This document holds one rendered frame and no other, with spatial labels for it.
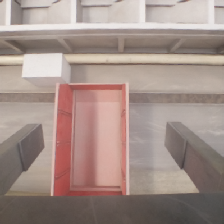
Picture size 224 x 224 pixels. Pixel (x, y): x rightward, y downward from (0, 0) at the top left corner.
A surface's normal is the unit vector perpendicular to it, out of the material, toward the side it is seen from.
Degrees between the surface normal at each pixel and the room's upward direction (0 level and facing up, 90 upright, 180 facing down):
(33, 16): 10
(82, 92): 29
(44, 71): 0
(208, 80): 0
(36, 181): 2
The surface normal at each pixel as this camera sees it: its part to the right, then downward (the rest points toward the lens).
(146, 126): -0.03, -0.14
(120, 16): -0.52, 0.02
